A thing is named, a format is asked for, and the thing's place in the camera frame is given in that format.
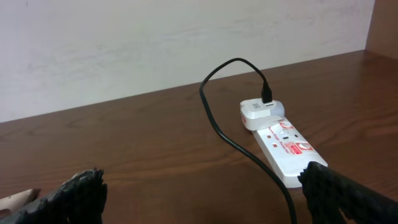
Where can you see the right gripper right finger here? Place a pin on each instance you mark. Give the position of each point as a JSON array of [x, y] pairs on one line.
[[334, 198]]

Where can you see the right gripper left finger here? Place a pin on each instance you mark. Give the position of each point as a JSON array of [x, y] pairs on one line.
[[80, 200]]

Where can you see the white USB charger adapter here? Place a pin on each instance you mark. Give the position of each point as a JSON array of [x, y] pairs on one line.
[[257, 115]]

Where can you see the black USB plug adapter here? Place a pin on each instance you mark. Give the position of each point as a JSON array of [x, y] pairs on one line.
[[266, 94]]

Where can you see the white power strip red switches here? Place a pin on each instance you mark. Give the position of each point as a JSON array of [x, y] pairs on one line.
[[287, 151]]

